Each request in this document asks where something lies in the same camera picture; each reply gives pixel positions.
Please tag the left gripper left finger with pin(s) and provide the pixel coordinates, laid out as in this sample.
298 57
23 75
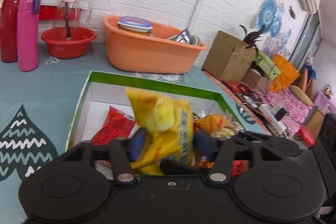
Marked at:
122 152

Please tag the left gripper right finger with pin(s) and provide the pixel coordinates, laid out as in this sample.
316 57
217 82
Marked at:
221 152

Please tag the red instant noodle packet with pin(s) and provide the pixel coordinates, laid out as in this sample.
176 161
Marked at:
117 125

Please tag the large yellow snack bag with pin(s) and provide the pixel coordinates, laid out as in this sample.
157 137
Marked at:
170 129

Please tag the clear yellow snack packet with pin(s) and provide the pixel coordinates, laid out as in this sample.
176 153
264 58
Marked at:
218 126

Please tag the green cardboard box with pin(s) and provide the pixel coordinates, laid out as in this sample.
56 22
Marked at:
102 90

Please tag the red round stool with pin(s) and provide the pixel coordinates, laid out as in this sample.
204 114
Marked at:
306 136

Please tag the brown cardboard box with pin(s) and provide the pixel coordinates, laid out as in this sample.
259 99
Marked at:
228 58

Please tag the green small box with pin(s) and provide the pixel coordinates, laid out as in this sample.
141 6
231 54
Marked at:
269 68

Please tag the orange shopping bag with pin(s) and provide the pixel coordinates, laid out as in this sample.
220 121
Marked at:
287 76

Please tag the orange plastic basin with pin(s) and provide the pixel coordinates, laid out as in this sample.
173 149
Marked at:
132 52

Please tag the black speaker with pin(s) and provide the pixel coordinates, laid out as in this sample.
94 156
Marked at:
327 135

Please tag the red plastic basket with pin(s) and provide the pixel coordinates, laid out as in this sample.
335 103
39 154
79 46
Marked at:
60 46

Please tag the dark purple plant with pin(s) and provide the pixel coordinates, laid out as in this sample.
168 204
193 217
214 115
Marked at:
251 38

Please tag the steel bowl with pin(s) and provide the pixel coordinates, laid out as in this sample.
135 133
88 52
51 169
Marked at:
186 37

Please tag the blue lidded container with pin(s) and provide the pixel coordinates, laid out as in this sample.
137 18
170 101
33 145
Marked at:
135 25

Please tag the glass pitcher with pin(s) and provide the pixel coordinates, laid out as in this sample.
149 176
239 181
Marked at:
70 15

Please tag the blue paper fan decoration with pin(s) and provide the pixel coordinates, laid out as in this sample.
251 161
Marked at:
266 15

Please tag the pink thermos bottle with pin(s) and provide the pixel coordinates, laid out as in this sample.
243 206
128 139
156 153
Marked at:
27 34

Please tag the dark red thermos jug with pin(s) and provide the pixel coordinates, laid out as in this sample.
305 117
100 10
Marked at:
9 15

